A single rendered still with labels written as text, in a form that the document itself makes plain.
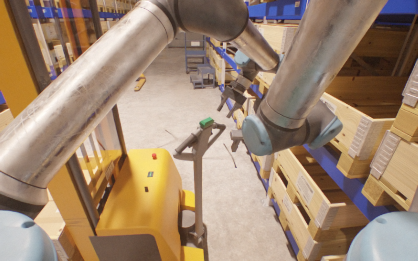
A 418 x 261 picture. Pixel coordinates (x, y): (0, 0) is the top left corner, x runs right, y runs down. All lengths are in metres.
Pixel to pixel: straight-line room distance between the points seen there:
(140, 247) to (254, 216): 1.41
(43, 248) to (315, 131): 0.49
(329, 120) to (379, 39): 1.96
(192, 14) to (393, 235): 0.51
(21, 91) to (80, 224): 0.78
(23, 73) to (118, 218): 0.85
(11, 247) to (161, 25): 0.45
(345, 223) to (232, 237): 1.09
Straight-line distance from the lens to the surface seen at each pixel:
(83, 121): 0.43
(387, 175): 1.13
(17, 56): 1.02
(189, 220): 1.85
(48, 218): 1.82
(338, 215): 1.55
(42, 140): 0.42
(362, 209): 1.35
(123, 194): 1.50
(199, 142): 1.15
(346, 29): 0.32
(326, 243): 1.74
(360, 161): 1.26
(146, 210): 1.36
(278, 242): 2.36
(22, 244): 0.30
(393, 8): 1.24
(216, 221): 2.39
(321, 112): 0.52
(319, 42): 0.32
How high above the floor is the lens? 1.90
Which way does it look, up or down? 29 degrees down
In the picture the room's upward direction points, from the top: 1 degrees clockwise
